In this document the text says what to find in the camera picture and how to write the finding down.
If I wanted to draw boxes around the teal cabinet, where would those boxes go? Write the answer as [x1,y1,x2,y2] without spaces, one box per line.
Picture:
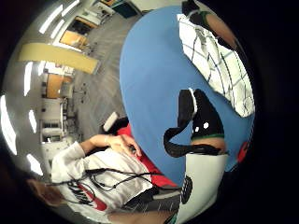
[111,0,140,19]

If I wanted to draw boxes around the white office desks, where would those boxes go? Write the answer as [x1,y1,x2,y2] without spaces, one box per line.
[38,97,78,148]

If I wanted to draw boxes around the the person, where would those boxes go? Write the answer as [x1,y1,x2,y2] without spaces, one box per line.
[26,133,181,224]

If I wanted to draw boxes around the red round object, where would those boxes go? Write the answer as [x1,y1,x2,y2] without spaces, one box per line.
[235,141,251,165]

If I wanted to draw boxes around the ceiling light strips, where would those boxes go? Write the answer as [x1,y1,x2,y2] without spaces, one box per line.
[0,0,82,176]

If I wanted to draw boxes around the black cable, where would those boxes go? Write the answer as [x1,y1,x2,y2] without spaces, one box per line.
[66,174,157,206]
[46,167,181,191]

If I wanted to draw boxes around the white checkered cloth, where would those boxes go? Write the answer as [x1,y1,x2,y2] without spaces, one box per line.
[177,13,256,119]

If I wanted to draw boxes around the wooden cabinet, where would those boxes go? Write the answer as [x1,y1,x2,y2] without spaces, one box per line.
[59,29,91,51]
[46,73,65,100]

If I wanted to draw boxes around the red chair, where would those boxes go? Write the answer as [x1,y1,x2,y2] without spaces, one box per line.
[116,124,179,189]

